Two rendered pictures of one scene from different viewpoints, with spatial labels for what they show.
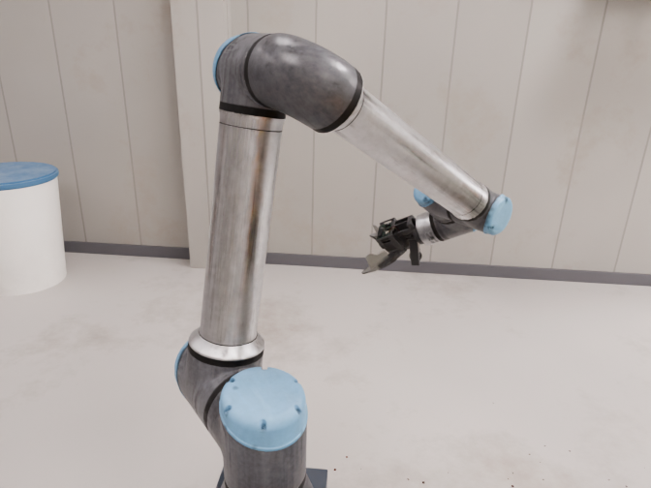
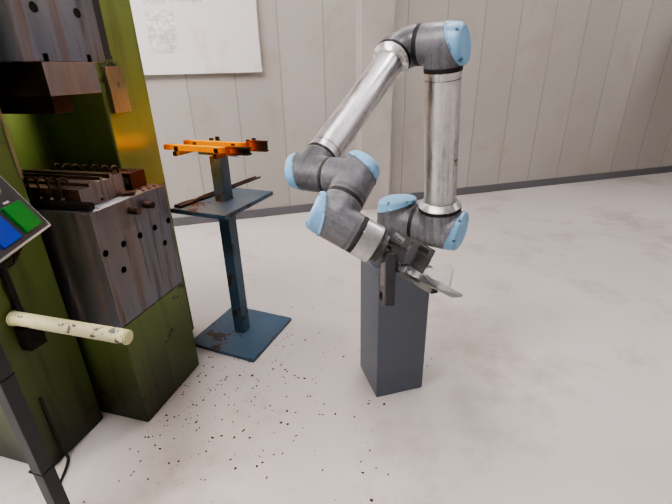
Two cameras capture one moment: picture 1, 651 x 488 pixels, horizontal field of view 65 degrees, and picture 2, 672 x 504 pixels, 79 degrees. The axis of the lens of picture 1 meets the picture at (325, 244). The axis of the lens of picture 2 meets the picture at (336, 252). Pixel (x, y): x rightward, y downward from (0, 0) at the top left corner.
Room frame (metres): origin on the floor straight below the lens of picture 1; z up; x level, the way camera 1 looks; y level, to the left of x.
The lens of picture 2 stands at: (2.07, -0.63, 1.33)
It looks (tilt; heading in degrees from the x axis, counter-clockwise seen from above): 24 degrees down; 161
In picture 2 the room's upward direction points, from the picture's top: 1 degrees counter-clockwise
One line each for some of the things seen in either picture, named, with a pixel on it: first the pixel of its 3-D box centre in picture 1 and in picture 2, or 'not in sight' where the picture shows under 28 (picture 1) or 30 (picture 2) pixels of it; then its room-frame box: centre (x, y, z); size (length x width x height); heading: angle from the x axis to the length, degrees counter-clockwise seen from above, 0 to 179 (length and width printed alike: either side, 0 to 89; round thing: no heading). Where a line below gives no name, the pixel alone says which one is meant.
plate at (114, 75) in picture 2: not in sight; (117, 89); (0.13, -0.85, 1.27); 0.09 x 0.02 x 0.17; 145
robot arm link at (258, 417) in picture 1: (262, 427); (398, 218); (0.72, 0.10, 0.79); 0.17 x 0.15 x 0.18; 36
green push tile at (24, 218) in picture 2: not in sight; (21, 217); (0.89, -1.05, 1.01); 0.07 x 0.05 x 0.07; 170
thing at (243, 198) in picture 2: not in sight; (224, 201); (0.10, -0.50, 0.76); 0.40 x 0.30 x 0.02; 138
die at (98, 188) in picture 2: not in sight; (56, 186); (0.34, -1.10, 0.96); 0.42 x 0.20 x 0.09; 55
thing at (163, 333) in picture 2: not in sight; (113, 339); (0.29, -1.08, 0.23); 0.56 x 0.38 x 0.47; 55
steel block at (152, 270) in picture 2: not in sight; (85, 246); (0.29, -1.08, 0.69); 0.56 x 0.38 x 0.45; 55
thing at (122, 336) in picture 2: not in sight; (69, 327); (0.79, -1.06, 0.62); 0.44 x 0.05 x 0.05; 55
